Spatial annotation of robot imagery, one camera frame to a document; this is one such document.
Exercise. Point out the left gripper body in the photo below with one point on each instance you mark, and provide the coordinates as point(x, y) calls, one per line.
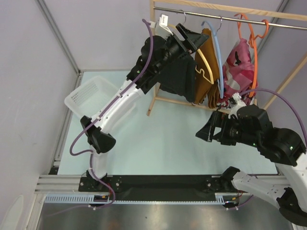
point(176, 49)

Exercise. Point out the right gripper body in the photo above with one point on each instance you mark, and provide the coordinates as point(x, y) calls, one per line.
point(229, 132)

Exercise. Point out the black trousers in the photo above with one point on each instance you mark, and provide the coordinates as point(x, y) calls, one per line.
point(179, 78)

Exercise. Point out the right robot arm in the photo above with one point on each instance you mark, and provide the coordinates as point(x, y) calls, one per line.
point(250, 125)

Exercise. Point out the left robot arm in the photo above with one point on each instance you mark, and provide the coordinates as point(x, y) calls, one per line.
point(160, 59)

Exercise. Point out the light blue hanger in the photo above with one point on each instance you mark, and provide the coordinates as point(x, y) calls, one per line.
point(218, 53)

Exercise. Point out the orange hanger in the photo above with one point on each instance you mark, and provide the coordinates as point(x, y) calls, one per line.
point(253, 44)

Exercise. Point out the mustard brown garment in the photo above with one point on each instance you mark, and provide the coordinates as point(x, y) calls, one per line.
point(205, 90)

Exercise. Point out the pink patterned garment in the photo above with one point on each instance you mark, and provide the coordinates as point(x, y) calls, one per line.
point(238, 72)

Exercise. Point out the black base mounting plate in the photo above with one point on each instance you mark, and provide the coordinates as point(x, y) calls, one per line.
point(172, 188)

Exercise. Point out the metal hanging rod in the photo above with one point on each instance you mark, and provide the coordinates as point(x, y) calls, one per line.
point(237, 20)

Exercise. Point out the white plastic basket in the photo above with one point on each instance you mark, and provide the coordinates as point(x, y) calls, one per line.
point(89, 98)

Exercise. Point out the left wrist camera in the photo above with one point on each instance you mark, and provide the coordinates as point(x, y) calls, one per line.
point(161, 27)

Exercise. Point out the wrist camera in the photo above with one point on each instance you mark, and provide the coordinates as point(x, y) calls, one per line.
point(236, 104)
point(161, 27)

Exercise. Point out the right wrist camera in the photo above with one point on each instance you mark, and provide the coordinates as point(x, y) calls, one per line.
point(236, 104)

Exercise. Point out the wooden clothes rack frame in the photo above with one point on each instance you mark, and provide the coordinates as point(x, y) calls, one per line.
point(151, 74)

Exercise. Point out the slotted cable duct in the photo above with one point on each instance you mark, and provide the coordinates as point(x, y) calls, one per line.
point(97, 200)

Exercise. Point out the aluminium corner post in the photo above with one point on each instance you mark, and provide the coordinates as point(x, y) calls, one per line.
point(57, 34)

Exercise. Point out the aluminium frame rail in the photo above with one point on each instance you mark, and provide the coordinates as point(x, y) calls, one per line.
point(58, 184)

